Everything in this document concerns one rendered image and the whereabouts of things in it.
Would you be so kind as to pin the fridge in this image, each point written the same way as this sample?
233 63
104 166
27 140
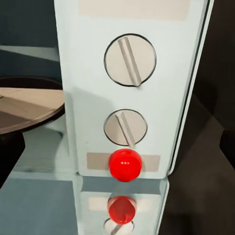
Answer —
214 84

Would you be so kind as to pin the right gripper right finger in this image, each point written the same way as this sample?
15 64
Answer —
227 146

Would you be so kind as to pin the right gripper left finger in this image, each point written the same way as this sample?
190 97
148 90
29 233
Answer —
12 146

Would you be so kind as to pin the microwave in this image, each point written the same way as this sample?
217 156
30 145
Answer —
99 87

